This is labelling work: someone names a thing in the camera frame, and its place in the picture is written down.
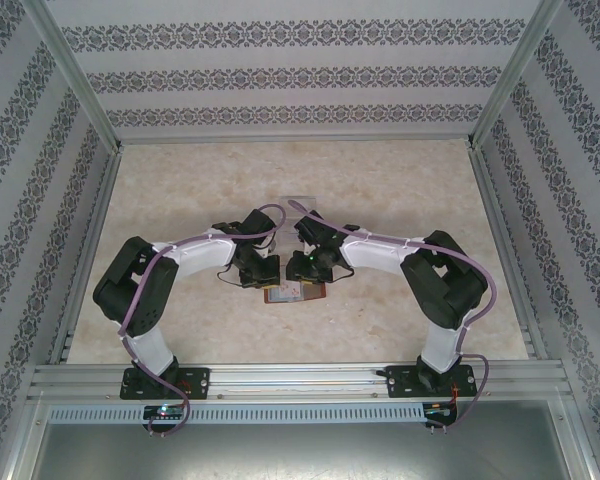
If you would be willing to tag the brown leather card holder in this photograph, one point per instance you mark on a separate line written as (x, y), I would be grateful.
(312, 292)

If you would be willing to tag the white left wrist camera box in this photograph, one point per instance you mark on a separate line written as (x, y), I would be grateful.
(267, 250)

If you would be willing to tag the grey metal panel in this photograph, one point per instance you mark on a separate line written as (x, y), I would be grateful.
(300, 455)

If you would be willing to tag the aluminium side rail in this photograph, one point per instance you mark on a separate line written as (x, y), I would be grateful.
(500, 225)
(91, 250)

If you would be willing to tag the controller circuit board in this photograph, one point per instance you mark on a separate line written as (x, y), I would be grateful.
(440, 410)
(165, 411)

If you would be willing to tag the clear plastic tray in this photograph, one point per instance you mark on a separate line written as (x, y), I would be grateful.
(300, 202)

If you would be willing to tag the right controller circuit board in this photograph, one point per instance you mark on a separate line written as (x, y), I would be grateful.
(440, 410)

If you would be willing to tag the aluminium corner post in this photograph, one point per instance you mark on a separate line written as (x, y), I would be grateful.
(511, 75)
(82, 75)

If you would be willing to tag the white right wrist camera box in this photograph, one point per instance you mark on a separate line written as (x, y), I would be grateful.
(306, 248)

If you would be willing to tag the aluminium mounting rail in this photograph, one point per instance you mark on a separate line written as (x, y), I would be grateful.
(300, 382)

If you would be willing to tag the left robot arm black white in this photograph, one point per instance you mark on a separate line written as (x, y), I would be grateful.
(135, 285)

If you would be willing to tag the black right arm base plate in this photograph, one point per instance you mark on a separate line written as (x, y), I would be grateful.
(400, 382)

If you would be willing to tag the left controller circuit board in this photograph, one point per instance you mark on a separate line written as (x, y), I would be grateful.
(165, 411)

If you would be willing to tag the white card with red print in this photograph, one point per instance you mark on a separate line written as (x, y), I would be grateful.
(290, 289)

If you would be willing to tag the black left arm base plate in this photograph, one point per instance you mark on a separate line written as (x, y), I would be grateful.
(200, 382)

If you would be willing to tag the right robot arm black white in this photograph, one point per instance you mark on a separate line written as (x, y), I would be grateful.
(445, 285)

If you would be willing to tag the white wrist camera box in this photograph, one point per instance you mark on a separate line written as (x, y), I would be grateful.
(267, 250)
(306, 248)

